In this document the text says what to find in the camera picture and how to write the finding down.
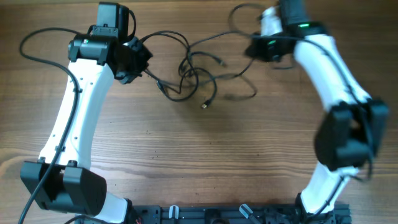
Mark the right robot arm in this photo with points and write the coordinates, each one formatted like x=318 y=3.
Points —
x=351 y=131

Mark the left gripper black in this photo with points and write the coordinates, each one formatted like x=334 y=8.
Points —
x=144 y=54

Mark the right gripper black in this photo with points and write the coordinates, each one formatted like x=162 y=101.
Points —
x=255 y=50

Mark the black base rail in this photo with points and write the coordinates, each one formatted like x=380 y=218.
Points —
x=267 y=214

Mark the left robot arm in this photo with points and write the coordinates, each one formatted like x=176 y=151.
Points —
x=61 y=179

